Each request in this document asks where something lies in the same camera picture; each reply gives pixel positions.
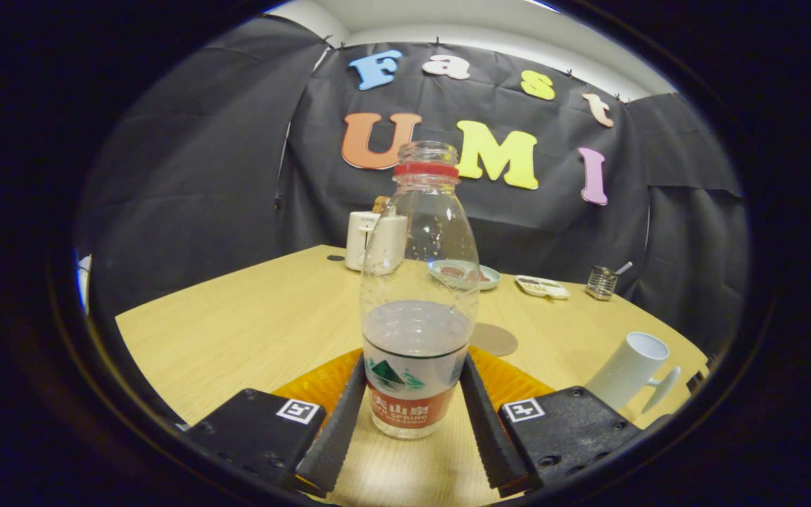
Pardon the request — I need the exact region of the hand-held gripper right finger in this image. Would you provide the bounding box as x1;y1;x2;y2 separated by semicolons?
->
458;345;649;497

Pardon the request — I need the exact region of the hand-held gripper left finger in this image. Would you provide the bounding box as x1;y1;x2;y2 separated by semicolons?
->
186;349;367;497

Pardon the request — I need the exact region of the round brown coaster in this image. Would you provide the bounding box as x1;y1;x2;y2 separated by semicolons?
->
471;323;519;358

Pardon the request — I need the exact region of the clear plastic juice bottle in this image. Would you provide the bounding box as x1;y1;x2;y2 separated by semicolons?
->
359;141;481;440

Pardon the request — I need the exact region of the white cup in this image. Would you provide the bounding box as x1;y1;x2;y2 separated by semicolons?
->
585;332;682;415

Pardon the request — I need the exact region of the wooden table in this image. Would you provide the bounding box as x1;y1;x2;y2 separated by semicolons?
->
115;244;710;507

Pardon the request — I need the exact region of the light blue plate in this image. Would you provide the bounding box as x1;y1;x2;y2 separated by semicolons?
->
428;259;502;292

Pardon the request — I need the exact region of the white divided dish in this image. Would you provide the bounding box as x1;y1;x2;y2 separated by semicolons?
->
515;275;570;300

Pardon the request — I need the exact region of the white toaster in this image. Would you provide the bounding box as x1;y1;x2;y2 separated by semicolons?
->
344;210;408;275

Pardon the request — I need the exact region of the black backdrop cloth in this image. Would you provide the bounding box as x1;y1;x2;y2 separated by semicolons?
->
75;14;750;353

